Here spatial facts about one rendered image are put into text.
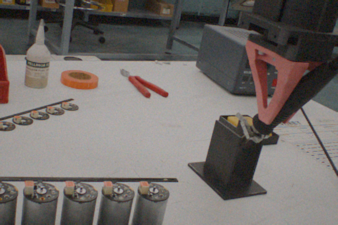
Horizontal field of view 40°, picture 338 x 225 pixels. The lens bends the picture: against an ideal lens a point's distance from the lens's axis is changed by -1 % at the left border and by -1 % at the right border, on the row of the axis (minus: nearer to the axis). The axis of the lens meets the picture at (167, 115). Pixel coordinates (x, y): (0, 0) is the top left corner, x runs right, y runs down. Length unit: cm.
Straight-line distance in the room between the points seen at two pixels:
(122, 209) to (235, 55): 53
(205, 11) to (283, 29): 589
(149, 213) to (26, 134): 25
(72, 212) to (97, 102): 36
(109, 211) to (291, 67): 19
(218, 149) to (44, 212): 24
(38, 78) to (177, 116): 21
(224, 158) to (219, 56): 39
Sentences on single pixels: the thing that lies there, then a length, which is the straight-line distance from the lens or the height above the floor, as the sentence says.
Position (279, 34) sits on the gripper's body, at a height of 94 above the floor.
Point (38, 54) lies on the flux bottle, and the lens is 69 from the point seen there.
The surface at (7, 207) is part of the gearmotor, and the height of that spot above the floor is 81.
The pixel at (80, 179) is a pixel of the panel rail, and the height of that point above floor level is 81.
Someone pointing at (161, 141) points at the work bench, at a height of 75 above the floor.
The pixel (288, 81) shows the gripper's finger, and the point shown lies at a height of 90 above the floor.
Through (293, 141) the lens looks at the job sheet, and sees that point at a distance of 70.
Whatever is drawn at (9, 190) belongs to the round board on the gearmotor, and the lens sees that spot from 34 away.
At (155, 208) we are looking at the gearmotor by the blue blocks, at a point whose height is 80.
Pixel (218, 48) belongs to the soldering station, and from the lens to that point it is 88.
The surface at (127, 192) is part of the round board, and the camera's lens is 35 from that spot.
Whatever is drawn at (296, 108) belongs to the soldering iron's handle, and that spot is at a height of 87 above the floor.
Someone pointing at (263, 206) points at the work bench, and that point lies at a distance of 51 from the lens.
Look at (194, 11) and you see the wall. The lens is 615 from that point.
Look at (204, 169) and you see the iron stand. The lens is 54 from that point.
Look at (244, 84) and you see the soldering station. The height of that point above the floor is 77.
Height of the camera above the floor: 100
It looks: 21 degrees down
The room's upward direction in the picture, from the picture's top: 12 degrees clockwise
